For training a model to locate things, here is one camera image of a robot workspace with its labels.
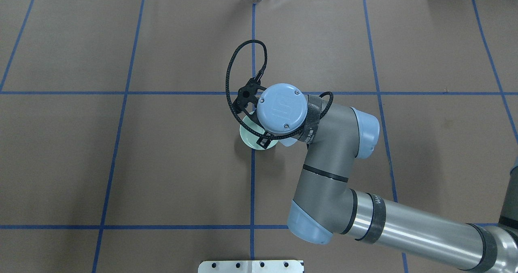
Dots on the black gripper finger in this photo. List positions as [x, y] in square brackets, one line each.
[264, 144]

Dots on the mint green bowl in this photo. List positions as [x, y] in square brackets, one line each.
[249, 138]

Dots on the light blue plastic cup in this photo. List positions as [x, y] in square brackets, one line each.
[288, 141]

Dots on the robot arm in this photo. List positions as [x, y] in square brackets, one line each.
[324, 205]

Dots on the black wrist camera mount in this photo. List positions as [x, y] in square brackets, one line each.
[247, 95]

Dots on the white camera pole base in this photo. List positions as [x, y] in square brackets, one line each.
[252, 266]

